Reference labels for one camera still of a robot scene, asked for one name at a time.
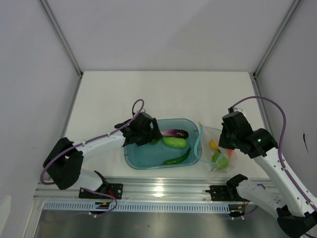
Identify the light green bitter gourd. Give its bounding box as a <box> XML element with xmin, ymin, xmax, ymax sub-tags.
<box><xmin>163</xmin><ymin>137</ymin><xmax>187</xmax><ymax>148</ymax></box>

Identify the yellow round fruit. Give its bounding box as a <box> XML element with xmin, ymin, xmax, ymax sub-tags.
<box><xmin>209</xmin><ymin>139</ymin><xmax>219</xmax><ymax>150</ymax></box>

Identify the clear zip top bag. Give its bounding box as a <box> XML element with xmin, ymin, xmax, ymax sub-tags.
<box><xmin>194</xmin><ymin>122</ymin><xmax>237</xmax><ymax>173</ymax></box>

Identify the light green custard apple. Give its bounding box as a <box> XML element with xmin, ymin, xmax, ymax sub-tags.
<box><xmin>211</xmin><ymin>152</ymin><xmax>228</xmax><ymax>170</ymax></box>

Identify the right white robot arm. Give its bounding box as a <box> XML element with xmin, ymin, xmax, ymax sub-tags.
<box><xmin>218</xmin><ymin>112</ymin><xmax>317</xmax><ymax>238</ymax></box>

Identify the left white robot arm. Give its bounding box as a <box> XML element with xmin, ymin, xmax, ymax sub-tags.
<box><xmin>42</xmin><ymin>112</ymin><xmax>162</xmax><ymax>198</ymax></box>

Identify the teal plastic tray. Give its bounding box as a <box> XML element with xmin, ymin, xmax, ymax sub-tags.
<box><xmin>124</xmin><ymin>119</ymin><xmax>199</xmax><ymax>170</ymax></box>

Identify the purple eggplant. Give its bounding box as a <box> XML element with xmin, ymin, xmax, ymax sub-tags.
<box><xmin>160</xmin><ymin>129</ymin><xmax>189</xmax><ymax>139</ymax></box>

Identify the dark green chili pepper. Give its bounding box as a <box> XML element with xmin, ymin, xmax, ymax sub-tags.
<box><xmin>163</xmin><ymin>148</ymin><xmax>191</xmax><ymax>165</ymax></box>

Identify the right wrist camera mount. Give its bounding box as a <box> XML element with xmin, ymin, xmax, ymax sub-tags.
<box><xmin>228</xmin><ymin>107</ymin><xmax>247</xmax><ymax>116</ymax></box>

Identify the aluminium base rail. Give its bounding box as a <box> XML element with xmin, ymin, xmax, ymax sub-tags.
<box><xmin>33</xmin><ymin>178</ymin><xmax>228</xmax><ymax>203</ymax></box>

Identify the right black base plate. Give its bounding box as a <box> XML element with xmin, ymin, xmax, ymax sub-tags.
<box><xmin>205</xmin><ymin>185</ymin><xmax>240</xmax><ymax>201</ymax></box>

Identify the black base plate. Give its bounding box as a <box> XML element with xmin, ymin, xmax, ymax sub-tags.
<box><xmin>79</xmin><ymin>183</ymin><xmax>123</xmax><ymax>200</ymax></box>
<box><xmin>205</xmin><ymin>185</ymin><xmax>240</xmax><ymax>201</ymax></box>

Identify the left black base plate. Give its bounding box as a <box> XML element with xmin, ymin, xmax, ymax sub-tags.
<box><xmin>79</xmin><ymin>183</ymin><xmax>123</xmax><ymax>200</ymax></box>

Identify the white slotted cable duct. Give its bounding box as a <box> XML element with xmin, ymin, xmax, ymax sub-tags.
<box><xmin>43</xmin><ymin>200</ymin><xmax>238</xmax><ymax>214</ymax></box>

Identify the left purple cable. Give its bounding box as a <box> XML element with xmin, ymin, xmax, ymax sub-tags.
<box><xmin>40</xmin><ymin>99</ymin><xmax>146</xmax><ymax>220</ymax></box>

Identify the left aluminium frame post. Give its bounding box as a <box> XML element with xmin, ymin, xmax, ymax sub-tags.
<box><xmin>38</xmin><ymin>0</ymin><xmax>83</xmax><ymax>78</ymax></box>

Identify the aluminium frame post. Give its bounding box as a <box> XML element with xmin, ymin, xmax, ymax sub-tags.
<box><xmin>38</xmin><ymin>0</ymin><xmax>83</xmax><ymax>78</ymax></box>
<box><xmin>253</xmin><ymin>0</ymin><xmax>304</xmax><ymax>80</ymax></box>

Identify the right aluminium frame post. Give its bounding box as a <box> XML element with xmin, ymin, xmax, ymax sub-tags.
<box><xmin>253</xmin><ymin>0</ymin><xmax>304</xmax><ymax>80</ymax></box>

